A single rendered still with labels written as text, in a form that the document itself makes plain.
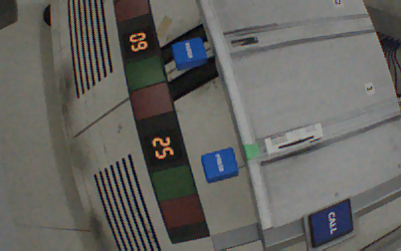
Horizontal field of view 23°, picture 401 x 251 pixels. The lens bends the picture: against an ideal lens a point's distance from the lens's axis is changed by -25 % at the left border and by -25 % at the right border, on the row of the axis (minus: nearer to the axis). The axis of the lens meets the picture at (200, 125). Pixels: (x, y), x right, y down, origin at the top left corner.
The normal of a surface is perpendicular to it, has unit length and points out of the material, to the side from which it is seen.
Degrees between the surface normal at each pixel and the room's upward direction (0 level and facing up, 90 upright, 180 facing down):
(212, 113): 90
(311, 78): 45
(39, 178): 0
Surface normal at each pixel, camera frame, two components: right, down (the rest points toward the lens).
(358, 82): -0.04, -0.25
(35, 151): 0.65, -0.36
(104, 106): -0.72, 0.00
